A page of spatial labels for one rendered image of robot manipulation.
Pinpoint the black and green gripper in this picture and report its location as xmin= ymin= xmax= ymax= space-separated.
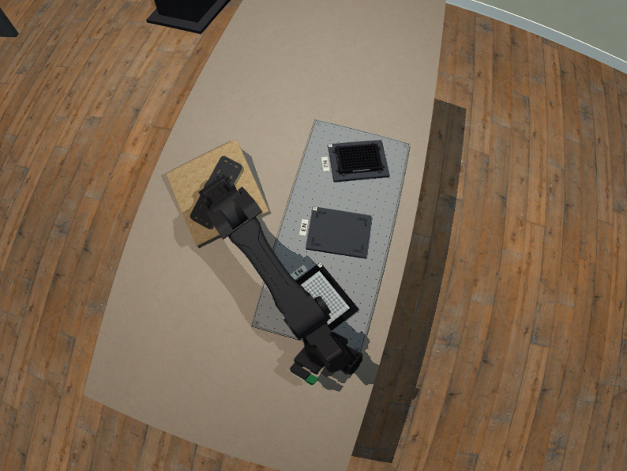
xmin=290 ymin=332 xmax=348 ymax=385

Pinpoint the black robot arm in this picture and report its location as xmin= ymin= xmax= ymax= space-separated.
xmin=190 ymin=156 xmax=362 ymax=375

